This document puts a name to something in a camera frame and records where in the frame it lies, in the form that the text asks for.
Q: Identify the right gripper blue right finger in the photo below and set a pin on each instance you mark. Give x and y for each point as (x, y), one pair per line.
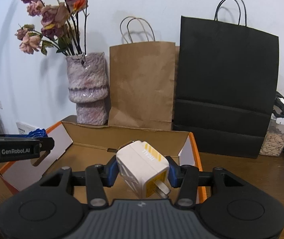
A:
(186, 178)

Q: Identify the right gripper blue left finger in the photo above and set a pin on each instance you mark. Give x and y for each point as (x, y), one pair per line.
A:
(98, 177)

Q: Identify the white cube power adapter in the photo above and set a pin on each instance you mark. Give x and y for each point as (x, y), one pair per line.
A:
(143, 169)

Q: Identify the blue rimmed round container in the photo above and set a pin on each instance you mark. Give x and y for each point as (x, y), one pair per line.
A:
(38, 133)

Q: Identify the red cardboard box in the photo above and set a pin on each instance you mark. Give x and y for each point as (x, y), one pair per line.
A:
(79, 146)

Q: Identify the purple ceramic vase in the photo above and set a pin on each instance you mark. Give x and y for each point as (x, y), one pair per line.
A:
(88, 87)

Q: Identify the black paper bag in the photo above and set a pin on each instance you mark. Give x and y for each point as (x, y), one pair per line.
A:
(226, 84)

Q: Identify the brown paper bag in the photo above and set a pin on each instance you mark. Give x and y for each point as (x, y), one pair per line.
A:
(141, 77)

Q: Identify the clear seed container black lid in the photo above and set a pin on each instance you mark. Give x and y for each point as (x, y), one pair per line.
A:
(273, 143)

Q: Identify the dried pink roses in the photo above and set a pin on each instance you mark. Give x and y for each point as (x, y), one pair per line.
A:
(60, 27)

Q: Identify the white panel against wall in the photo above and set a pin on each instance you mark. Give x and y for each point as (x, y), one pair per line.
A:
(24, 128)

